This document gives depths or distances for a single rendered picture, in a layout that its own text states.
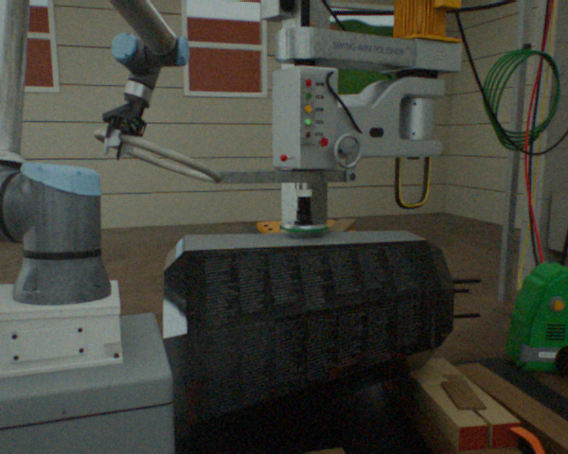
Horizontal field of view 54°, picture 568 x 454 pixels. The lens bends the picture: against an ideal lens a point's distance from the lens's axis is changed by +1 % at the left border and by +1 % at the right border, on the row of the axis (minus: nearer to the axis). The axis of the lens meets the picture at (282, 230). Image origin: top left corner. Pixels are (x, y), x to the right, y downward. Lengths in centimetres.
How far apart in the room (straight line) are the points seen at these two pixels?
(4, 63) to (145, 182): 698
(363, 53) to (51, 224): 170
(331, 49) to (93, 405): 175
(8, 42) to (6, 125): 17
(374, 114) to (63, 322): 178
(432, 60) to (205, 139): 589
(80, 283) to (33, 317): 10
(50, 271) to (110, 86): 715
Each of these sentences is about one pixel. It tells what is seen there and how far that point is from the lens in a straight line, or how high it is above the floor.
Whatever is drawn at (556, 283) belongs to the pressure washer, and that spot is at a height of 51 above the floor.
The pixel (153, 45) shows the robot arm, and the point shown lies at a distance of 173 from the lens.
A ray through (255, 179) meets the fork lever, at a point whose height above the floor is 113.
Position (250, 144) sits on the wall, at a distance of 847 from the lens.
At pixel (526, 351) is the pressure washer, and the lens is 340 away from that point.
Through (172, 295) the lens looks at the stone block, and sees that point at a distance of 213.
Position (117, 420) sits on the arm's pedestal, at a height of 77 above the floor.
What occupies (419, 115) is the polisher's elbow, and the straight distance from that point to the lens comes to 277.
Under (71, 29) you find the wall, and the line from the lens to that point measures 833.
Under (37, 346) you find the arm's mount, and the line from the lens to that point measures 116.
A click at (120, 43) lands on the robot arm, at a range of 186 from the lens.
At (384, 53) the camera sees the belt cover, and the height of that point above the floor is 166.
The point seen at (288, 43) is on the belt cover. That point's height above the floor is 167.
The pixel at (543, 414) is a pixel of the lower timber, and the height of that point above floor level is 12.
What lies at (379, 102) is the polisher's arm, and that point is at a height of 145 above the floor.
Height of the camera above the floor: 129
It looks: 10 degrees down
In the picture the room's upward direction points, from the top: straight up
